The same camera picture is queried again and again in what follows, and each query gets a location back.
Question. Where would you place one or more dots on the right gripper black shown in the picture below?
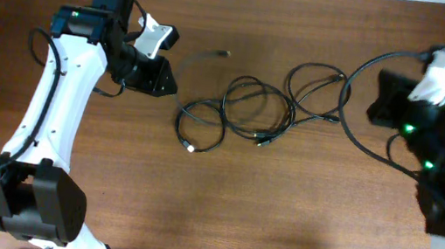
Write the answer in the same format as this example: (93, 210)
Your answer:
(387, 103)

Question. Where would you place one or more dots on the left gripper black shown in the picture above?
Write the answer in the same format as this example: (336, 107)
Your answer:
(160, 70)

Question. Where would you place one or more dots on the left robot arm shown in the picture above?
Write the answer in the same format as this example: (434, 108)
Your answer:
(39, 202)

